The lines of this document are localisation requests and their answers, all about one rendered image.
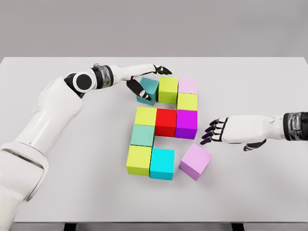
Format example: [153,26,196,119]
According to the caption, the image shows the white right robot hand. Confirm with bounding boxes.
[200,115,275,152]

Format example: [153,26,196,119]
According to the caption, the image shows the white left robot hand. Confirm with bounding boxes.
[121,64,173,102]

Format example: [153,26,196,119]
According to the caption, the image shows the dark teal cube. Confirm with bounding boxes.
[136,77,160,106]

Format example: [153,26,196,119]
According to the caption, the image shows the lime green cube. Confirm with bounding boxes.
[177,92,198,112]
[134,106,158,127]
[126,144,153,177]
[157,77,179,105]

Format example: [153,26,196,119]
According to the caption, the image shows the light pink cube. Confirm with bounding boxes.
[178,143,213,182]
[178,77,198,95]

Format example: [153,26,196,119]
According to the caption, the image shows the bright purple cube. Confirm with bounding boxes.
[175,109,198,140]

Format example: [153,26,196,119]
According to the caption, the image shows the red cube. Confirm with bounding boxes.
[154,108,178,138]

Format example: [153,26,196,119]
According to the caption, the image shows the pale teal cube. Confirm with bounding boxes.
[130,124,156,148]

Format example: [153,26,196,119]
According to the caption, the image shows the cyan cube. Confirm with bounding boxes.
[149,148,176,180]

